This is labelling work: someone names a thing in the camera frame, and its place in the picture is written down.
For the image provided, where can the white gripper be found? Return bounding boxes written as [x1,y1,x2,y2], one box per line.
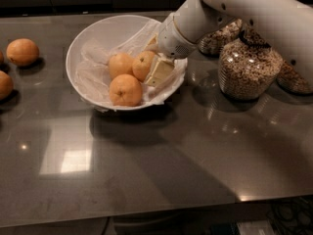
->
[144,11,197,87]

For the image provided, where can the orange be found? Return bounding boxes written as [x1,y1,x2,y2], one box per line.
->
[109,74,143,107]
[132,51,156,81]
[0,70,14,100]
[6,38,39,67]
[109,53,133,79]

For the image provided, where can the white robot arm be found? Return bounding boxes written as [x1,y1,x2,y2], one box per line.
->
[150,0,313,83]

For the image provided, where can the orange at bowl front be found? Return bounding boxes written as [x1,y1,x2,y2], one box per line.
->
[109,74,143,107]

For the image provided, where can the white bowl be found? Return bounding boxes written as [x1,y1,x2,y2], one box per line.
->
[66,14,189,112]

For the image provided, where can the back left glass cereal jar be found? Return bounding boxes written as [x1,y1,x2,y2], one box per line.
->
[198,19,243,57]

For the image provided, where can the glass cereal jar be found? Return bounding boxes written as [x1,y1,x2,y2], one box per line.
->
[277,62,313,95]
[218,26,283,101]
[198,19,243,57]

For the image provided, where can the white paper liner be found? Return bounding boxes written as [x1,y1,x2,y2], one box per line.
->
[74,19,188,109]

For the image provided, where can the front glass cereal jar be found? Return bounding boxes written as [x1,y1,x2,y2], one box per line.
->
[218,26,283,101]

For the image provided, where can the back right glass cereal jar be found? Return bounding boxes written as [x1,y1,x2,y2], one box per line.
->
[277,62,313,95]

